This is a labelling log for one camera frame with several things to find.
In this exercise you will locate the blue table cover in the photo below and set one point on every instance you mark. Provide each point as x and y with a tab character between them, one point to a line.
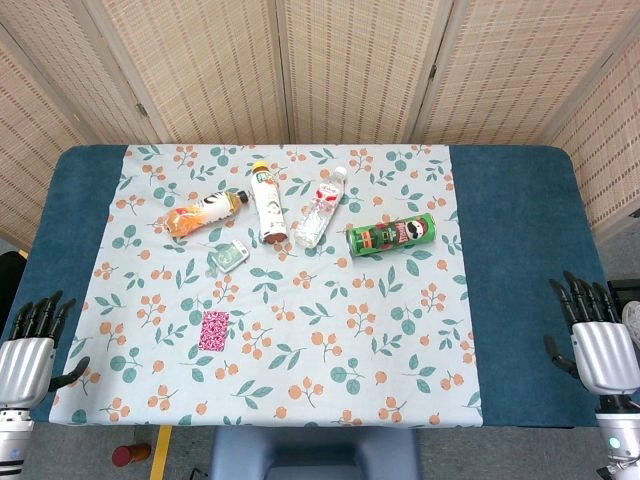
520	240

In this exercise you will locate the green chewing gum box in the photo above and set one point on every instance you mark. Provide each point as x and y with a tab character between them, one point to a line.
228	256

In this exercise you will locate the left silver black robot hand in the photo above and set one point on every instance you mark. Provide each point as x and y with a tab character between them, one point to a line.
25	367

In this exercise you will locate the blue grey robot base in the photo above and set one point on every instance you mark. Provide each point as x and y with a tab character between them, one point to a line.
315	452

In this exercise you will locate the white label yellow cap bottle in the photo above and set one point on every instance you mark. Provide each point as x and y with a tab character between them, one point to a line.
269	205

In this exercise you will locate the green Pringles can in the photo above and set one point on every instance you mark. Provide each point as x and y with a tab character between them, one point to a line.
392	235

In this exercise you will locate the brass screen hinge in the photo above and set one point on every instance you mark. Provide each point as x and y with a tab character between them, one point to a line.
433	71
142	109

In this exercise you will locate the woven bamboo folding screen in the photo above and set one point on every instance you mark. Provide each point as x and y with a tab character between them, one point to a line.
350	65

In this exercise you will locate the white round object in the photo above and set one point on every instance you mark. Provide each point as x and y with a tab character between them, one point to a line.
632	322

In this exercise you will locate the black box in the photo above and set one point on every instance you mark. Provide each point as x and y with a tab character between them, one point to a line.
625	292

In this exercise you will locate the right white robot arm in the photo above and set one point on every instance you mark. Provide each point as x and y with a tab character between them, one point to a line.
620	435

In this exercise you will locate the pink patterned packet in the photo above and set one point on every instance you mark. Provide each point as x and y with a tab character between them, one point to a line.
214	330

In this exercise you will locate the yellow floor tape strip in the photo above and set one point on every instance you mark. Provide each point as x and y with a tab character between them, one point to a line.
161	450

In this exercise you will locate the floral fruit print tablecloth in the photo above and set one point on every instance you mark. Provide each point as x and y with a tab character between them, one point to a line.
320	340

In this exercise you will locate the black chair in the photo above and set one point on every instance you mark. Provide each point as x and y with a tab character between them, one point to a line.
10	285

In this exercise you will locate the red cylinder can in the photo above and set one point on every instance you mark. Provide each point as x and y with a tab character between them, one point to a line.
131	454

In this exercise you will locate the orange juice bottle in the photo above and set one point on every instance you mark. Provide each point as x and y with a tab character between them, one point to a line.
197	215

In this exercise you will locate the clear water bottle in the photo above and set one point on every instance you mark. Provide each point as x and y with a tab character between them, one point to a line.
317	215

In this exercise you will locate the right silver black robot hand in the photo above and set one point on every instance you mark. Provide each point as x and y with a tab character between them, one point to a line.
602	355

